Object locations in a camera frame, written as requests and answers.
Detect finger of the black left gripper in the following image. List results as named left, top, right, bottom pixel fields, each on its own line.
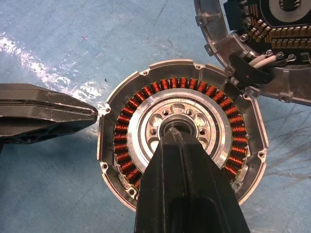
left=0, top=103, right=98, bottom=146
left=0, top=83, right=99, bottom=115

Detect blue plastic table cover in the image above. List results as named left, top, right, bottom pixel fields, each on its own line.
left=0, top=0, right=311, bottom=233

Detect black white motor wire bundle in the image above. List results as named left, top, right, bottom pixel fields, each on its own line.
left=228, top=52, right=296, bottom=88

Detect silver motor lid circuit board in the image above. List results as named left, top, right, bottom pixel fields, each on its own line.
left=193, top=0, right=311, bottom=107

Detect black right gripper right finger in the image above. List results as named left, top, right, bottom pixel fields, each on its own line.
left=176, top=133, right=251, bottom=233

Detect silver motor housing copper coils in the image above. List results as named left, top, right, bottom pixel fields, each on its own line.
left=96, top=59, right=270, bottom=212

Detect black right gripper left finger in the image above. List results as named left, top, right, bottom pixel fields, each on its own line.
left=135, top=132, right=193, bottom=233

